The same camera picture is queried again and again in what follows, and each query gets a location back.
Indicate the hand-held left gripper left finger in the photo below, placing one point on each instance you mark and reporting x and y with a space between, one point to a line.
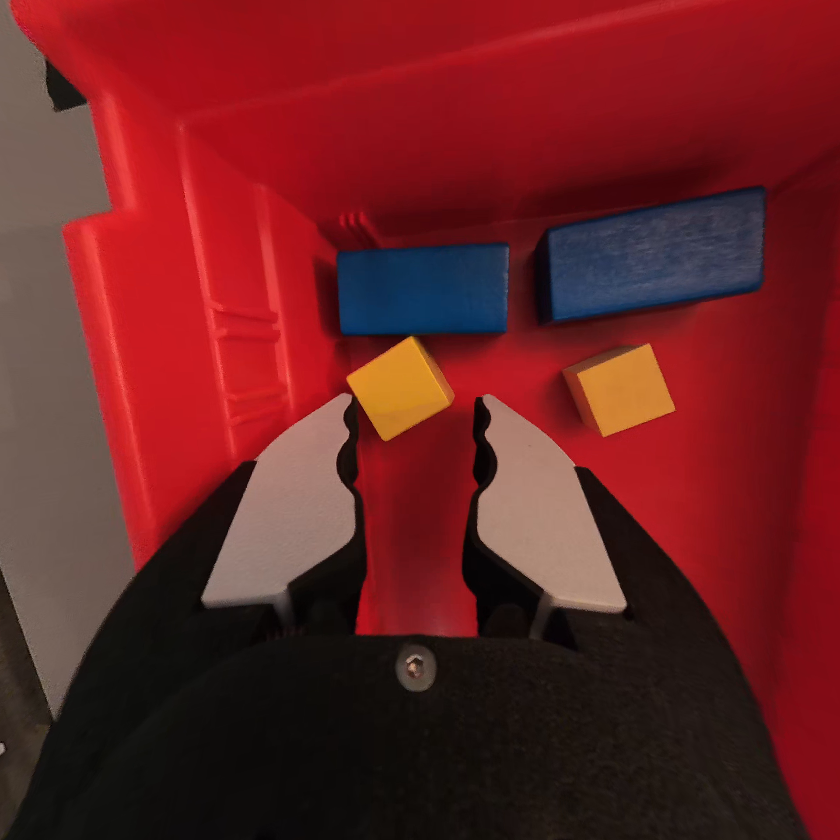
289 518

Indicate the red plastic bin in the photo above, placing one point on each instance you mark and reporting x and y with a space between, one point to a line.
459 164

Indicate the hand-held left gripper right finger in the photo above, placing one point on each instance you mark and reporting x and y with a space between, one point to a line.
544 525

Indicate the blue rectangular wooden block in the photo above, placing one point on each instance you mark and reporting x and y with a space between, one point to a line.
423 289
656 256

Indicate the yellow wooden cube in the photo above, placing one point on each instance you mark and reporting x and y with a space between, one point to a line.
400 387
623 394

